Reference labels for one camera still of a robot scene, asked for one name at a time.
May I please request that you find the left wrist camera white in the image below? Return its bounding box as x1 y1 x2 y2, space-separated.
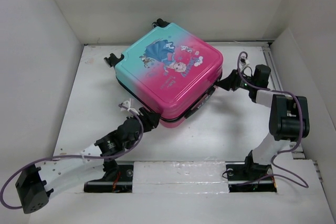
119 98 139 115

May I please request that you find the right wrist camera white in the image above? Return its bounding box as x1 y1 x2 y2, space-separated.
239 52 250 68

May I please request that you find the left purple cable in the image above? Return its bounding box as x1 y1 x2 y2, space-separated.
0 108 144 210

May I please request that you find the pink teal kids suitcase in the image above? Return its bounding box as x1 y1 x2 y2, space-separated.
104 18 224 128

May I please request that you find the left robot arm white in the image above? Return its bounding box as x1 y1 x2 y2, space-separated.
15 107 161 214

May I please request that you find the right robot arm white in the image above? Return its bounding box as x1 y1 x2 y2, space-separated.
216 65 310 180

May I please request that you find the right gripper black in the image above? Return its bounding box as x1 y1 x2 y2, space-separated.
214 68 256 91

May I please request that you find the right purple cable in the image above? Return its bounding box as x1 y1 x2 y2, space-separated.
223 51 309 188

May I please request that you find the purple cable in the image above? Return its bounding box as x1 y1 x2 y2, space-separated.
0 108 144 210
223 51 309 188

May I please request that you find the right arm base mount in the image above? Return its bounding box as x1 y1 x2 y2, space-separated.
222 163 277 193

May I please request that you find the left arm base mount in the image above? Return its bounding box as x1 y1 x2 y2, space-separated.
83 160 134 194

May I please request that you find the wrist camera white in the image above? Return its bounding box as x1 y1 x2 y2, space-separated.
239 52 250 68
119 98 139 115

